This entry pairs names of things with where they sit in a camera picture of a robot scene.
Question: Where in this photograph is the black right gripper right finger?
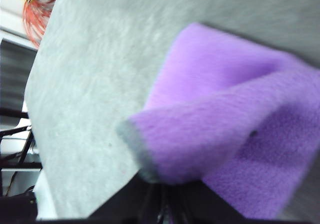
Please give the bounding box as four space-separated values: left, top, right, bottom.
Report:
164 180 241 222

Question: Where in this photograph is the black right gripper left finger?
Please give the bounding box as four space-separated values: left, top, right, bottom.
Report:
88 173 166 221

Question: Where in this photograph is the purple towel with grey hem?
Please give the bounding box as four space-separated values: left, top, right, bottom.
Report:
115 21 320 220

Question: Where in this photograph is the grey table cloth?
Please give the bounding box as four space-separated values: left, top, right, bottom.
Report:
23 0 320 221

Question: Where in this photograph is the dark window panel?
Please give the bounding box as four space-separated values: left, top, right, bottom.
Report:
0 39 38 110

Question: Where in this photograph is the black metal frame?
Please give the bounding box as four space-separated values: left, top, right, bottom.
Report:
0 106 44 197

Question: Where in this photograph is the orange cable bundle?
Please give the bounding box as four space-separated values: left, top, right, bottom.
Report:
18 0 58 49

